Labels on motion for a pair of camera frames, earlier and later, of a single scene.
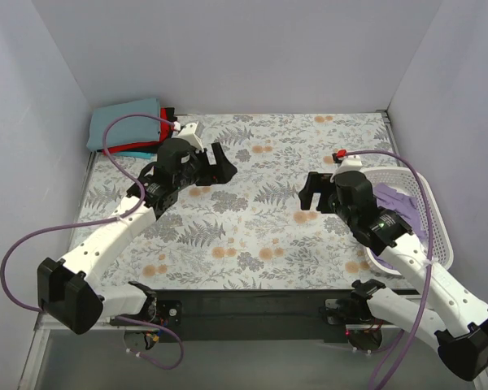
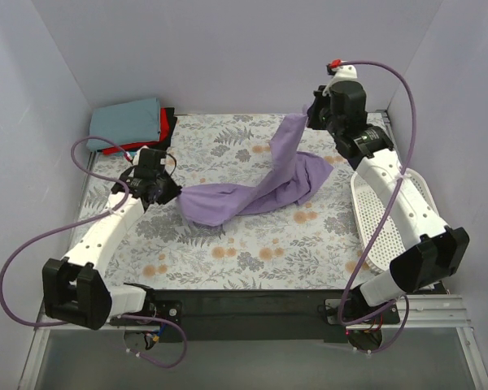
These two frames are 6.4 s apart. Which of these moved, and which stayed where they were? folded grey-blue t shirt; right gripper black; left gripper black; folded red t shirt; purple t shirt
Moved: right gripper black; left gripper black; purple t shirt
Stayed: folded red t shirt; folded grey-blue t shirt
